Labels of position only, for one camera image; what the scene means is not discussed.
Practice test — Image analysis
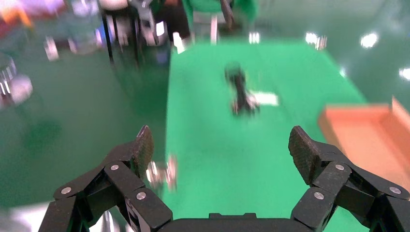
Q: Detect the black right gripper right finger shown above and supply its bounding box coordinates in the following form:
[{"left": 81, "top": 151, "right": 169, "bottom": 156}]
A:
[{"left": 288, "top": 125, "right": 410, "bottom": 232}]

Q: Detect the brown cardboard box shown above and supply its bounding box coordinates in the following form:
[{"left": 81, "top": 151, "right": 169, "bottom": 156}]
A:
[{"left": 318, "top": 95, "right": 410, "bottom": 193}]

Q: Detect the shiny metal clamp part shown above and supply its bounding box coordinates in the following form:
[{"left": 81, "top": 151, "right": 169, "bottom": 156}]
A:
[{"left": 146, "top": 154, "right": 179, "bottom": 193}]

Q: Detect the white paper slip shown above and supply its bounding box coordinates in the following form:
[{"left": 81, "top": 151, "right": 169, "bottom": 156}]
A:
[{"left": 251, "top": 92, "right": 280, "bottom": 107}]

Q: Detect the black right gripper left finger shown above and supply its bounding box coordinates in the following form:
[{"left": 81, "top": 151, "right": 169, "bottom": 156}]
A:
[{"left": 53, "top": 125, "right": 174, "bottom": 232}]

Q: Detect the black wired computer mouse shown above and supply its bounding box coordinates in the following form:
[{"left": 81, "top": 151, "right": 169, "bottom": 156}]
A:
[{"left": 224, "top": 61, "right": 261, "bottom": 116}]

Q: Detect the silver round machine part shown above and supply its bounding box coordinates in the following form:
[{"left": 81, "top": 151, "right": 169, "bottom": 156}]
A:
[{"left": 0, "top": 54, "right": 34, "bottom": 110}]

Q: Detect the green table cloth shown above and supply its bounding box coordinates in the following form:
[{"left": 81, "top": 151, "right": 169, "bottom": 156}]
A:
[{"left": 161, "top": 41, "right": 369, "bottom": 232}]

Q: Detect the black metal stand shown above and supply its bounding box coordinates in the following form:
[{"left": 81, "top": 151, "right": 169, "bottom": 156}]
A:
[{"left": 100, "top": 6, "right": 143, "bottom": 70}]

